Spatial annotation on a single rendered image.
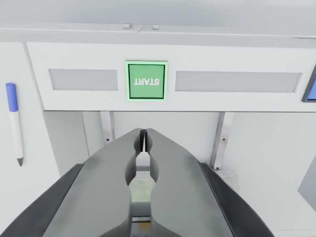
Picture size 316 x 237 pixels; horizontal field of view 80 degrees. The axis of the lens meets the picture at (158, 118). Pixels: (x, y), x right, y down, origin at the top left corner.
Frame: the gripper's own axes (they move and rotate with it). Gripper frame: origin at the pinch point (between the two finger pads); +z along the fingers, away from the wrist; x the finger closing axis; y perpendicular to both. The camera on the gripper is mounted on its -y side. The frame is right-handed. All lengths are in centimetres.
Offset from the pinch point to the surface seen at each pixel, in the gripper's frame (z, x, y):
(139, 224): 20.6, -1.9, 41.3
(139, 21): 111, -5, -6
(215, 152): 26.4, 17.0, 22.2
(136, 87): 14.2, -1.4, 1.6
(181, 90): 15.0, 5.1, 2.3
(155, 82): 14.2, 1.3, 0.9
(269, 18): 111, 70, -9
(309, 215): 34, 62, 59
